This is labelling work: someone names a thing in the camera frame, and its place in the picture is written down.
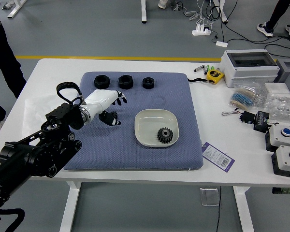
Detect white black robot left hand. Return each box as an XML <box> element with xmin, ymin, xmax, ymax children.
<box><xmin>83</xmin><ymin>89</ymin><xmax>128</xmax><ymax>127</ymax></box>

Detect big black gear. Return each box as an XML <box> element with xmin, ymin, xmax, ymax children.
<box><xmin>157</xmin><ymin>127</ymin><xmax>174</xmax><ymax>145</ymax></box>

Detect large black hex nut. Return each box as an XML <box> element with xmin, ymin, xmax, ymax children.
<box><xmin>93</xmin><ymin>74</ymin><xmax>110</xmax><ymax>89</ymax></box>
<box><xmin>118</xmin><ymin>74</ymin><xmax>134</xmax><ymax>89</ymax></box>

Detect small black round nut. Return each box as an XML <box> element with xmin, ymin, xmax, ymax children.
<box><xmin>142</xmin><ymin>77</ymin><xmax>155</xmax><ymax>90</ymax></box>

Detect small white box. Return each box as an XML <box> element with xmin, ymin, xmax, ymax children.
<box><xmin>264</xmin><ymin>82</ymin><xmax>290</xmax><ymax>99</ymax></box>

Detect blue yellow button box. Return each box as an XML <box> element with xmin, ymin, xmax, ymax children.
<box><xmin>264</xmin><ymin>123</ymin><xmax>290</xmax><ymax>153</ymax></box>

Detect red button box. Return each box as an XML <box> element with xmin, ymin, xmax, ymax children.
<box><xmin>271</xmin><ymin>144</ymin><xmax>290</xmax><ymax>179</ymax></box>

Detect white square dish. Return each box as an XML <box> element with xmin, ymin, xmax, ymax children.
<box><xmin>134</xmin><ymin>109</ymin><xmax>179</xmax><ymax>147</ymax></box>

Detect blue-grey padded mat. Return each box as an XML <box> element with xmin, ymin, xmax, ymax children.
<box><xmin>62</xmin><ymin>71</ymin><xmax>204</xmax><ymax>171</ymax></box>

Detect white background table leg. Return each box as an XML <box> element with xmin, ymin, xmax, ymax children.
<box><xmin>212</xmin><ymin>0</ymin><xmax>229</xmax><ymax>24</ymax></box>
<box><xmin>7</xmin><ymin>0</ymin><xmax>28</xmax><ymax>19</ymax></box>
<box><xmin>140</xmin><ymin>0</ymin><xmax>148</xmax><ymax>24</ymax></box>

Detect person in dark trousers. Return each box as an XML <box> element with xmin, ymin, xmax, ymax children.
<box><xmin>0</xmin><ymin>4</ymin><xmax>28</xmax><ymax>129</ymax></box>

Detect person with white shoes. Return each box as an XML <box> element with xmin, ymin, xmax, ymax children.
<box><xmin>158</xmin><ymin>0</ymin><xmax>175</xmax><ymax>10</ymax></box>

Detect white power strip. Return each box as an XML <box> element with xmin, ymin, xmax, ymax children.
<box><xmin>191</xmin><ymin>23</ymin><xmax>212</xmax><ymax>36</ymax></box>

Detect purple paper tag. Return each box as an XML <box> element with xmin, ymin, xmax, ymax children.
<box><xmin>200</xmin><ymin>141</ymin><xmax>235</xmax><ymax>174</ymax></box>

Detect bag of blue resistors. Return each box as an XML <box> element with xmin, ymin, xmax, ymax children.
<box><xmin>229</xmin><ymin>81</ymin><xmax>267</xmax><ymax>109</ymax></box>

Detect clear plastic holder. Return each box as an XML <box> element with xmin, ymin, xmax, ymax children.
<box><xmin>199</xmin><ymin>188</ymin><xmax>220</xmax><ymax>206</ymax></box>

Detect black circuit module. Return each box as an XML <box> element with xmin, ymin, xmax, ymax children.
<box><xmin>252</xmin><ymin>110</ymin><xmax>273</xmax><ymax>132</ymax></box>

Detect person with dark sneakers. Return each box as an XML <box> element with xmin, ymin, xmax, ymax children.
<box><xmin>257</xmin><ymin>0</ymin><xmax>290</xmax><ymax>38</ymax></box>

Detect crumpled clear plastic bag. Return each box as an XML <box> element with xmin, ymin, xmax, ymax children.
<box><xmin>264</xmin><ymin>93</ymin><xmax>290</xmax><ymax>124</ymax></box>

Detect yellow tape measure with strap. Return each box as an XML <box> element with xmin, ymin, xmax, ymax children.
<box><xmin>187</xmin><ymin>69</ymin><xmax>225</xmax><ymax>84</ymax></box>

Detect white floor cables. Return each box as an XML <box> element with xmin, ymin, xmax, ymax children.
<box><xmin>183</xmin><ymin>0</ymin><xmax>220</xmax><ymax>28</ymax></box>

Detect small black module with wires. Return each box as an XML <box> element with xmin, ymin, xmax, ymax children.
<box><xmin>221</xmin><ymin>108</ymin><xmax>256</xmax><ymax>124</ymax></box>

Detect grey electrical enclosure box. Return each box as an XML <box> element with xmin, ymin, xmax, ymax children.
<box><xmin>219</xmin><ymin>49</ymin><xmax>280</xmax><ymax>88</ymax></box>

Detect black floor cable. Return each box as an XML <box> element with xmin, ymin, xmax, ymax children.
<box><xmin>171</xmin><ymin>1</ymin><xmax>290</xmax><ymax>58</ymax></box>

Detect thin black hanging cable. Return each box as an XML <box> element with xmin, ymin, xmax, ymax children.
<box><xmin>215</xmin><ymin>186</ymin><xmax>222</xmax><ymax>232</ymax></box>

